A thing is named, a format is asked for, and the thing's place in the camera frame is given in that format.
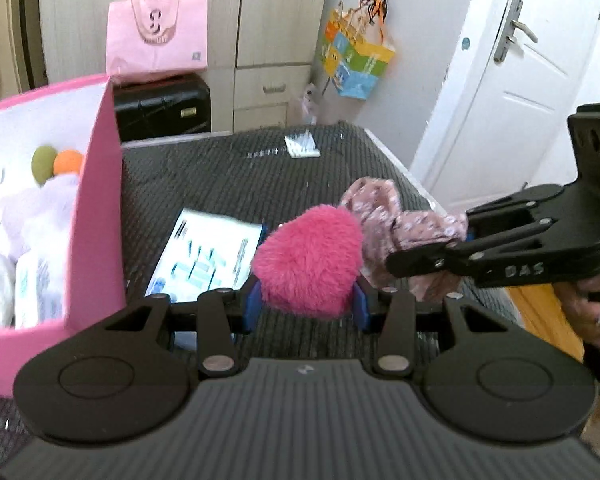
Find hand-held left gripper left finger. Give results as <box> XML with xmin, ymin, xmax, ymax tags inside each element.
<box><xmin>105</xmin><ymin>281</ymin><xmax>266</xmax><ymax>379</ymax></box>

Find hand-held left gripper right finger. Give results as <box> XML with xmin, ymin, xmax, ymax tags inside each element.
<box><xmin>352</xmin><ymin>282</ymin><xmax>511</xmax><ymax>378</ymax></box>

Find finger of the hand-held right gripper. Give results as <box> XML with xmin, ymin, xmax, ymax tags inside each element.
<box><xmin>385</xmin><ymin>219</ymin><xmax>554</xmax><ymax>280</ymax></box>
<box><xmin>465</xmin><ymin>184</ymin><xmax>567</xmax><ymax>242</ymax></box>

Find pink fluffy heart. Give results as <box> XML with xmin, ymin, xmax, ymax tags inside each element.
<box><xmin>251</xmin><ymin>204</ymin><xmax>366</xmax><ymax>319</ymax></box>

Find pink floral cloth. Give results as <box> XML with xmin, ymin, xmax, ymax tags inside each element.
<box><xmin>340</xmin><ymin>176</ymin><xmax>474</xmax><ymax>302</ymax></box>

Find pink storage box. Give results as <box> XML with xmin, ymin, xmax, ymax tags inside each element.
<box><xmin>0</xmin><ymin>74</ymin><xmax>127</xmax><ymax>399</ymax></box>

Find small tissue pack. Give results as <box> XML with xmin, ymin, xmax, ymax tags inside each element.
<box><xmin>14</xmin><ymin>250</ymin><xmax>66</xmax><ymax>329</ymax></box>

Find white packets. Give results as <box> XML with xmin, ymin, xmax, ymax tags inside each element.
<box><xmin>0</xmin><ymin>172</ymin><xmax>82</xmax><ymax>262</ymax></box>

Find orange makeup sponge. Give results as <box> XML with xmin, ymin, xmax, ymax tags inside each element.
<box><xmin>53</xmin><ymin>150</ymin><xmax>86</xmax><ymax>176</ymax></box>

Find green makeup sponge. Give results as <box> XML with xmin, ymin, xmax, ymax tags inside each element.
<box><xmin>31</xmin><ymin>145</ymin><xmax>59</xmax><ymax>187</ymax></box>

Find person's right hand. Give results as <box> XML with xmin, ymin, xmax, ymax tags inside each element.
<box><xmin>555</xmin><ymin>269</ymin><xmax>600</xmax><ymax>352</ymax></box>

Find large blue white tissue pack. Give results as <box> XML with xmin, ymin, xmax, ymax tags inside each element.
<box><xmin>145</xmin><ymin>207</ymin><xmax>266</xmax><ymax>299</ymax></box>

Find white door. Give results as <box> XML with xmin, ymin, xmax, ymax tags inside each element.
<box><xmin>409</xmin><ymin>0</ymin><xmax>600</xmax><ymax>212</ymax></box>

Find black mesh table cover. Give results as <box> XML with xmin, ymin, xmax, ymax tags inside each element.
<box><xmin>0</xmin><ymin>122</ymin><xmax>527</xmax><ymax>467</ymax></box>

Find small white packet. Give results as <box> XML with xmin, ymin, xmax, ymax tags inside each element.
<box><xmin>284</xmin><ymin>132</ymin><xmax>322</xmax><ymax>159</ymax></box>

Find small pink plush toy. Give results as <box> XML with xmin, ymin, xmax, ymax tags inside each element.
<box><xmin>300</xmin><ymin>82</ymin><xmax>321</xmax><ymax>126</ymax></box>

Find colourful gift bag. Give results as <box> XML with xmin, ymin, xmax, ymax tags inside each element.
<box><xmin>320</xmin><ymin>7</ymin><xmax>397</xmax><ymax>101</ymax></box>

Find black suitcase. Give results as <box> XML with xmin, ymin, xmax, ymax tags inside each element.
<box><xmin>112</xmin><ymin>72</ymin><xmax>212</xmax><ymax>142</ymax></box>

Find pink paper bag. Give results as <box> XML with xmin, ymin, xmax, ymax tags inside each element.
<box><xmin>105</xmin><ymin>0</ymin><xmax>210</xmax><ymax>81</ymax></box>

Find beige wardrobe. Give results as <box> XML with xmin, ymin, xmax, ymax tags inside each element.
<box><xmin>10</xmin><ymin>0</ymin><xmax>334</xmax><ymax>134</ymax></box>

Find silver door handle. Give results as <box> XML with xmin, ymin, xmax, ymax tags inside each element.
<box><xmin>494</xmin><ymin>0</ymin><xmax>540</xmax><ymax>65</ymax></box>

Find orange black hanging cord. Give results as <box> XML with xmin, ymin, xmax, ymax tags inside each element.
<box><xmin>360</xmin><ymin>0</ymin><xmax>396</xmax><ymax>47</ymax></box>

